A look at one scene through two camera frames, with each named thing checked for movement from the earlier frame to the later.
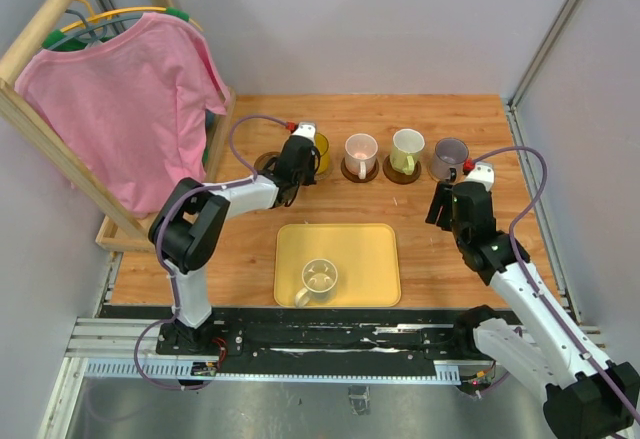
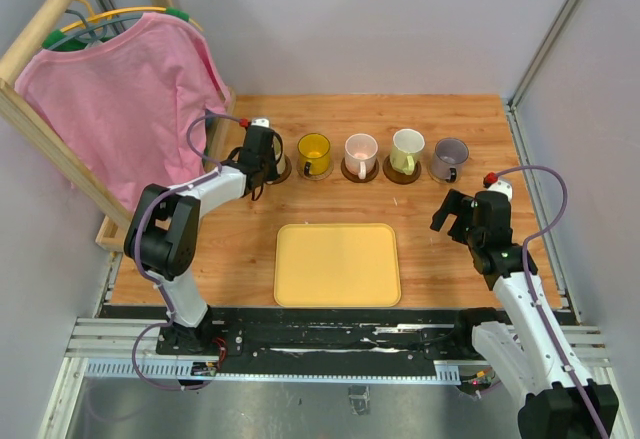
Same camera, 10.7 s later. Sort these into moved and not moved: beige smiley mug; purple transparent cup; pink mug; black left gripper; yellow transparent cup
Moved: beige smiley mug; black left gripper
Not moved: pink mug; purple transparent cup; yellow transparent cup
